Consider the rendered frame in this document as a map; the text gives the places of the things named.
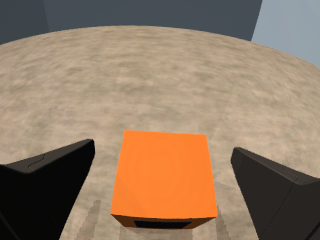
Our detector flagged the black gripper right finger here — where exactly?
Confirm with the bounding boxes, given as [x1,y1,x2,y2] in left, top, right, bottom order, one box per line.
[231,147,320,240]

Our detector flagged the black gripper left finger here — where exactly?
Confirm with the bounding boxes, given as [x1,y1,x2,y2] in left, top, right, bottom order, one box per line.
[0,139,96,240]

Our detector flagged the orange block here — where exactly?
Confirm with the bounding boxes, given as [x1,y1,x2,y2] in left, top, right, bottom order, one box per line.
[111,131,217,229]

